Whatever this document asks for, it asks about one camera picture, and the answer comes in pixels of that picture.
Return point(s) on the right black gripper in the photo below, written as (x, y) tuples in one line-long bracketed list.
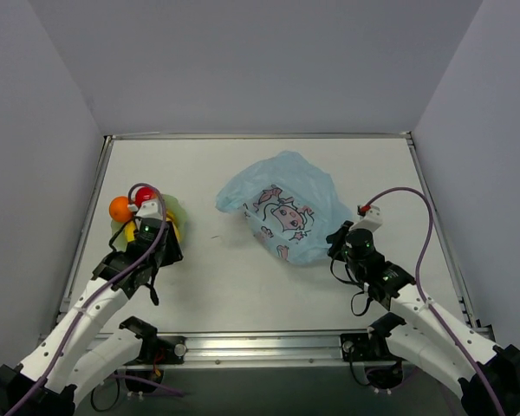
[(338, 238)]

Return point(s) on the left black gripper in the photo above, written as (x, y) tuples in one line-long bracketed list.
[(166, 244)]

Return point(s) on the small orange fake fruit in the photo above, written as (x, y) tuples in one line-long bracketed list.
[(119, 210)]

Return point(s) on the red fake apple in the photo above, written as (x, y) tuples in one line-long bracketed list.
[(144, 194)]

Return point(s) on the blue translucent plastic bag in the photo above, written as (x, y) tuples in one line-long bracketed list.
[(290, 205)]

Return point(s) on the yellow fake banana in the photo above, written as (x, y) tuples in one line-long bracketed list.
[(129, 231)]

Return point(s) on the yellow fake fruit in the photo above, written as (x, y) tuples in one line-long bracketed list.
[(171, 223)]

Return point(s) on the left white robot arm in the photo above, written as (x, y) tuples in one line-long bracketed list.
[(62, 370)]

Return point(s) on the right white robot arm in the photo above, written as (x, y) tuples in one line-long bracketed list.
[(483, 375)]

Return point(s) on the green glass bowl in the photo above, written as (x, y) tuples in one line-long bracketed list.
[(173, 209)]

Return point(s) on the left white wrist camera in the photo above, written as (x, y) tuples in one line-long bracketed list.
[(151, 208)]

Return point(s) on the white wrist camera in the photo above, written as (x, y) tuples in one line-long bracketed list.
[(370, 218), (151, 208)]

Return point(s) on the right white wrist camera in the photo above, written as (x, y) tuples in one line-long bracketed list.
[(370, 218)]

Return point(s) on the aluminium front rail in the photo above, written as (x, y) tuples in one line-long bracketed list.
[(323, 349)]

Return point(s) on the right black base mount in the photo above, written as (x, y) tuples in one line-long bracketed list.
[(371, 364)]

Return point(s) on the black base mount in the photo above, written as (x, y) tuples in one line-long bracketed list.
[(371, 364), (143, 377)]

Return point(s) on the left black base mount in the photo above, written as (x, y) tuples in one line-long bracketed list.
[(143, 377)]

